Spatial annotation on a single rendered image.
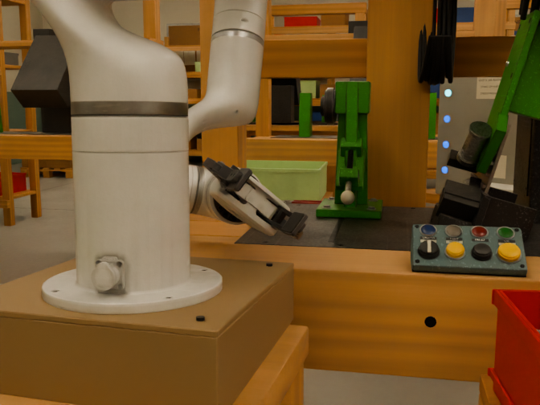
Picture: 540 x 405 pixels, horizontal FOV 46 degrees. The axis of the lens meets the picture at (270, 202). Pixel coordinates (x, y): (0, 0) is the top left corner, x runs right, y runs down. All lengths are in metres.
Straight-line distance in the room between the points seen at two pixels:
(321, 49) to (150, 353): 1.10
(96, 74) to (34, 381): 0.30
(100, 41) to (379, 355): 0.56
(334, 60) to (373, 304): 0.80
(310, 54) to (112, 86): 0.99
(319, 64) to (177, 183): 0.96
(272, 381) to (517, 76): 0.66
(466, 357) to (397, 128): 0.68
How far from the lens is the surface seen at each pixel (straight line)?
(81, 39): 0.66
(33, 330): 0.66
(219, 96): 1.04
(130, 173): 0.64
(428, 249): 0.90
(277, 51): 1.59
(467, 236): 0.94
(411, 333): 0.93
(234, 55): 1.06
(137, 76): 0.64
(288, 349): 0.76
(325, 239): 1.09
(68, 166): 9.71
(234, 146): 1.52
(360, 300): 0.91
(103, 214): 0.65
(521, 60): 1.12
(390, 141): 1.48
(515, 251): 0.92
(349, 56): 1.57
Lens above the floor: 1.14
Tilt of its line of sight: 9 degrees down
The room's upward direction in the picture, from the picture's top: straight up
